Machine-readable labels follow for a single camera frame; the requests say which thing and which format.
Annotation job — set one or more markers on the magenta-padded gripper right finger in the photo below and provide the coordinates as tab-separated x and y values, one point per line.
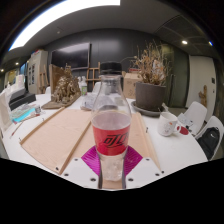
141	170

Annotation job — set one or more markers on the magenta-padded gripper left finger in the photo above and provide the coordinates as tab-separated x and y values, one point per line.
83	170

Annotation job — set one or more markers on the clear red-labelled drink bottle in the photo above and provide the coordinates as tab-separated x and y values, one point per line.
111	136

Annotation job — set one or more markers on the light plywood panel with strips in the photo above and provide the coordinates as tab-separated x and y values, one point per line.
56	133

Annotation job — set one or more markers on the white mug with cartoon print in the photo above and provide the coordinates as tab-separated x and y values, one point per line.
166	125

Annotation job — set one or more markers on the printed newspaper sheets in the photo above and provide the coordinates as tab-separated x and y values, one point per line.
87	101

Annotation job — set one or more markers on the dried plant in grey pot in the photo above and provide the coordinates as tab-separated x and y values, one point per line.
150	95

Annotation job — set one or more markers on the white chair with backpack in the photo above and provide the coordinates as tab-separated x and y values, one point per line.
216	121

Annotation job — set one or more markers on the black printer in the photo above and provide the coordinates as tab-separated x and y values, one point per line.
21	99

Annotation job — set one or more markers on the wooden figure sculpture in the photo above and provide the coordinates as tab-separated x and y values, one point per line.
203	96

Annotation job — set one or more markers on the wooden easel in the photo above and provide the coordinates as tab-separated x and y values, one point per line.
93	73

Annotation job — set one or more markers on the white cabinet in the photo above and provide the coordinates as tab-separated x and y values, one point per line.
36	71

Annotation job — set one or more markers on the round ceiling spotlight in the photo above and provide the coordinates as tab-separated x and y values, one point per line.
210	43
184	42

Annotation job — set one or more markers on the large ceiling light panel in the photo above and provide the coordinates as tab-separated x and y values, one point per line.
60	16

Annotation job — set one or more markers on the black wall screen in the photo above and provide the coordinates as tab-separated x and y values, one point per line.
70	56

